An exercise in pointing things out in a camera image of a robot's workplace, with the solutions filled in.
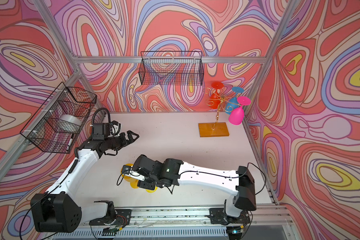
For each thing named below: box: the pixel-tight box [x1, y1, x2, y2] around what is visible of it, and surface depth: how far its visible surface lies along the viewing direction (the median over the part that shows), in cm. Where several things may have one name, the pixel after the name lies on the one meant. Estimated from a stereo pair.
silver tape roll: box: [55, 114, 83, 134], surface depth 74 cm
